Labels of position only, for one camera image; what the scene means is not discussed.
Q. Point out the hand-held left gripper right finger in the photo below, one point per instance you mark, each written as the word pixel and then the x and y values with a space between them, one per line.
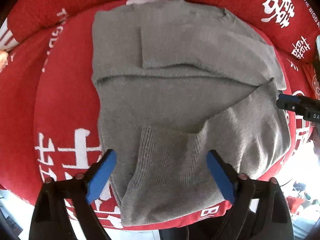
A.
pixel 220 177

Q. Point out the grey knit sweater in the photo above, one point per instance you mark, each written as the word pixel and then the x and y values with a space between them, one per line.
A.
pixel 180 100

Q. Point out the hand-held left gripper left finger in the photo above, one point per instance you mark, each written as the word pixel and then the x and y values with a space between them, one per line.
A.
pixel 101 177

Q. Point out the red printed blanket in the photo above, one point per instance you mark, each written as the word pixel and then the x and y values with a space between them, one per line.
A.
pixel 65 90

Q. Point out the person's dark pants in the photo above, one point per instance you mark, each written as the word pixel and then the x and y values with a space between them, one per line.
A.
pixel 200 230

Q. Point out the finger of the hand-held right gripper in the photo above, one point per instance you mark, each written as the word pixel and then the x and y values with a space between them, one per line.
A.
pixel 288 101
pixel 310 100

